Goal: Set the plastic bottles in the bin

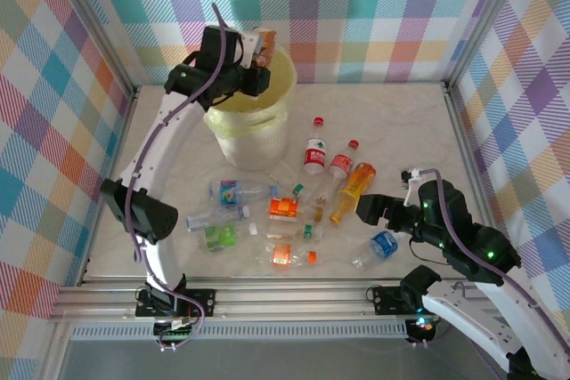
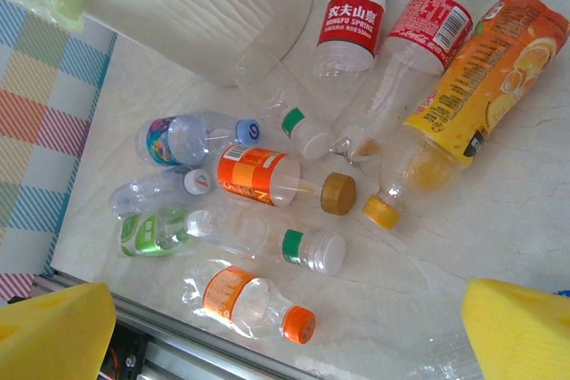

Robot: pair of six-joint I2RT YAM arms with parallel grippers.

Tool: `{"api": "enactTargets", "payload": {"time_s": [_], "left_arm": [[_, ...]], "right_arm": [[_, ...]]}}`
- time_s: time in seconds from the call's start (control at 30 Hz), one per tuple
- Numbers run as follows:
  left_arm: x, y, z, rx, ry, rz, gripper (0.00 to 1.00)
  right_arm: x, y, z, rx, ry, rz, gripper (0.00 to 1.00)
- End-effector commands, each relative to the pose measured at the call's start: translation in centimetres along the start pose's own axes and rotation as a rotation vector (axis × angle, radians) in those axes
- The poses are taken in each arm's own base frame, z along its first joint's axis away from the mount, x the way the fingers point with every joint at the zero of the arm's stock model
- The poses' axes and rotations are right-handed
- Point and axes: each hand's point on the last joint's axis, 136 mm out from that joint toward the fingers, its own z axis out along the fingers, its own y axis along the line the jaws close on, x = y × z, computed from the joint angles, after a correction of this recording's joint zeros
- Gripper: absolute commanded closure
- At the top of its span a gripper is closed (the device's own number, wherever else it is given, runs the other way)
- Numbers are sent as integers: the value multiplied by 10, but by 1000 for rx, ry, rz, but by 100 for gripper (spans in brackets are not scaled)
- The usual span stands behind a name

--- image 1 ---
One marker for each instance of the aluminium frame post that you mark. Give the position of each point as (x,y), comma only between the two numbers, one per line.
(99,26)
(484,19)

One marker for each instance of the long aluminium base rail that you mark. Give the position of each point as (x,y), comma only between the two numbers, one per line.
(289,302)

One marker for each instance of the clear bottle with brown residue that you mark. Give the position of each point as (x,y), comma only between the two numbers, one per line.
(323,195)

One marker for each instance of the tall orange juice bottle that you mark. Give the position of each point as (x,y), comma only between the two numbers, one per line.
(354,188)

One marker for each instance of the clear bottle with white cap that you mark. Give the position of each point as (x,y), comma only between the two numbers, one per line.
(209,219)

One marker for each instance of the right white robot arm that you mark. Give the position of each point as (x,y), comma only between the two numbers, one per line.
(463,320)

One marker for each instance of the orange label bottle brown cap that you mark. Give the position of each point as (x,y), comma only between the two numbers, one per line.
(282,207)

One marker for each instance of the red label cola bottle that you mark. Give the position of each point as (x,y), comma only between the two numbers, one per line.
(341,163)

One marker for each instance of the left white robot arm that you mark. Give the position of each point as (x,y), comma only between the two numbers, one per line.
(156,148)

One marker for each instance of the aluminium side rail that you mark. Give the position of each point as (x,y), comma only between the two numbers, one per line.
(468,131)
(125,117)

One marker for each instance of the white bin with yellow bag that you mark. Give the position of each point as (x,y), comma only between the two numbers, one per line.
(254,144)

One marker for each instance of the colourful blue label clear bottle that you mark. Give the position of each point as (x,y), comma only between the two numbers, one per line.
(228,193)

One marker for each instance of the clear bottle small green label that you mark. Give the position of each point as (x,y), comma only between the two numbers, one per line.
(307,231)

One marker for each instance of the crushed blue label bottle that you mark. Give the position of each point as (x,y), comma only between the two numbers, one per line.
(384,244)

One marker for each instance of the red green label water bottle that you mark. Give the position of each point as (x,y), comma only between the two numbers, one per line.
(316,155)

